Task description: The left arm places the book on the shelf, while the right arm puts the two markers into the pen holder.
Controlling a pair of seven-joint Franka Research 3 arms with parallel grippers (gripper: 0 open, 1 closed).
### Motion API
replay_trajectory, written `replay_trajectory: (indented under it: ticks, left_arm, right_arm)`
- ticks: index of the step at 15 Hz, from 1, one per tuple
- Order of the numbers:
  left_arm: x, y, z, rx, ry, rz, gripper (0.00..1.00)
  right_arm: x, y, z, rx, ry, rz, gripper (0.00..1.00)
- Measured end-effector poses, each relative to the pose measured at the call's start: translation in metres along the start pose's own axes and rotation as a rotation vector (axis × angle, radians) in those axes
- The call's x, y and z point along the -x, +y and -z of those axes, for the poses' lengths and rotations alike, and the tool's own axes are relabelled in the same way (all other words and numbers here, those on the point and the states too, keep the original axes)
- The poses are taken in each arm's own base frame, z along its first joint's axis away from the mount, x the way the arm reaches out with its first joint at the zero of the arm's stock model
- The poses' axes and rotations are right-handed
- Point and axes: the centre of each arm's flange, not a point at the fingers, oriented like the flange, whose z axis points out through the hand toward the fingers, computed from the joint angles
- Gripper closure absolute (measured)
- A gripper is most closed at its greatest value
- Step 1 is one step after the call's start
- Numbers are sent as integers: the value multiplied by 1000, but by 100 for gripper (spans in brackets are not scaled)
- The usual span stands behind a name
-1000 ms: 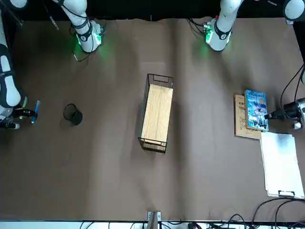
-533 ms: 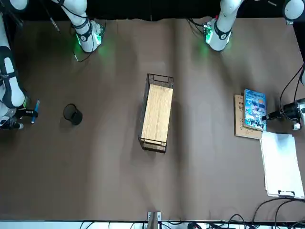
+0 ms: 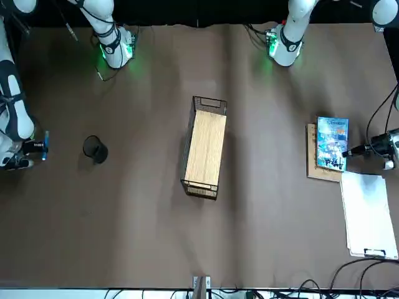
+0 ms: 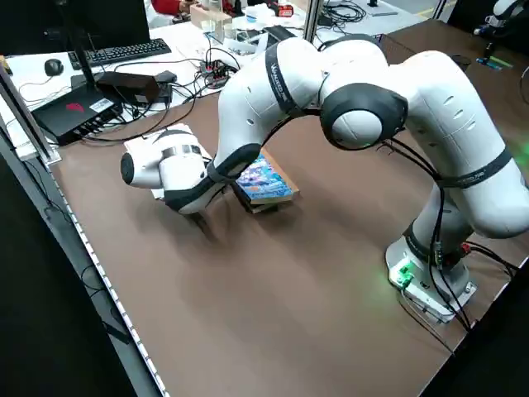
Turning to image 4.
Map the aluminium corner frame post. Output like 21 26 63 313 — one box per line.
0 53 61 163

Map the blue illustrated book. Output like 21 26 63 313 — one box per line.
234 153 300 206

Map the black stand pole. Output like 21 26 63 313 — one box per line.
57 0 104 94

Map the black monitor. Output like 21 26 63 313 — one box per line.
0 0 150 57

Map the brown book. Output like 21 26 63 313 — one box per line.
237 188 297 215

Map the black keyboard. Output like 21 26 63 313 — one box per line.
68 38 173 69

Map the circuit board with red terminals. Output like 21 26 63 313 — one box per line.
200 60 233 90

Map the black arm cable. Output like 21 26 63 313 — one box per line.
260 105 451 270

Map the black power adapter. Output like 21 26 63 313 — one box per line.
97 70 160 104

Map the black box with red logo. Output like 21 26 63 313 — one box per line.
31 74 125 146

